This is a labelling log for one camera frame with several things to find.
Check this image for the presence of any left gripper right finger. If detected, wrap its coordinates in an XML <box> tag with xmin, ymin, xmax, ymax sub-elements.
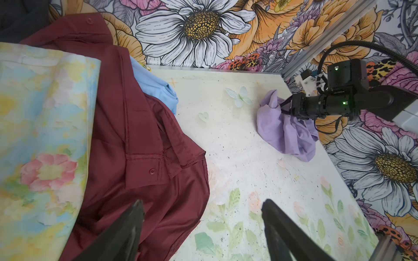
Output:
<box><xmin>261</xmin><ymin>199</ymin><xmax>332</xmax><ymax>261</ymax></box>

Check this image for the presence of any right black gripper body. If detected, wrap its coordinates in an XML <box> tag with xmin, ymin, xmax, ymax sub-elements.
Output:
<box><xmin>288</xmin><ymin>59</ymin><xmax>394</xmax><ymax>120</ymax></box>

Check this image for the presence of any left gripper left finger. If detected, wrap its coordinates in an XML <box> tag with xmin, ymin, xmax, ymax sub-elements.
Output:
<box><xmin>75</xmin><ymin>200</ymin><xmax>145</xmax><ymax>261</ymax></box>

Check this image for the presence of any lilac purple cloth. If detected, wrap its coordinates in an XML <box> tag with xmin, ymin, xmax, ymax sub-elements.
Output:
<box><xmin>256</xmin><ymin>90</ymin><xmax>319</xmax><ymax>162</ymax></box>

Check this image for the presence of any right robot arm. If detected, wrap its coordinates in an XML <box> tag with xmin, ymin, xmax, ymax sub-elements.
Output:
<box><xmin>281</xmin><ymin>59</ymin><xmax>418</xmax><ymax>133</ymax></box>

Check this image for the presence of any light blue cloth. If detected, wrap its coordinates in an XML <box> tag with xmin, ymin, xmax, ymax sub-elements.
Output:
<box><xmin>130</xmin><ymin>57</ymin><xmax>179</xmax><ymax>115</ymax></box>

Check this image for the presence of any pastel floral cloth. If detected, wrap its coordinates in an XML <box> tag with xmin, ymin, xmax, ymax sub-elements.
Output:
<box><xmin>1</xmin><ymin>42</ymin><xmax>101</xmax><ymax>261</ymax></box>

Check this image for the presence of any dark grey cloth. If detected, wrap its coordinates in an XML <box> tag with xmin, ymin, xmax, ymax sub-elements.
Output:
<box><xmin>1</xmin><ymin>0</ymin><xmax>50</xmax><ymax>44</ymax></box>

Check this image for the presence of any maroon shirt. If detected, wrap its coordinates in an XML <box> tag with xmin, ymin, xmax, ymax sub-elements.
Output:
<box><xmin>24</xmin><ymin>13</ymin><xmax>210</xmax><ymax>261</ymax></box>

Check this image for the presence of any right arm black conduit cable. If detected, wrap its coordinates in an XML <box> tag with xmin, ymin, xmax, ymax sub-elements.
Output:
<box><xmin>316</xmin><ymin>40</ymin><xmax>418</xmax><ymax>86</ymax></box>

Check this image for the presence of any aluminium frame rail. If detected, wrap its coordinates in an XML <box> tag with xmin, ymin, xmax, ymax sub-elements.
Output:
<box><xmin>281</xmin><ymin>0</ymin><xmax>377</xmax><ymax>80</ymax></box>

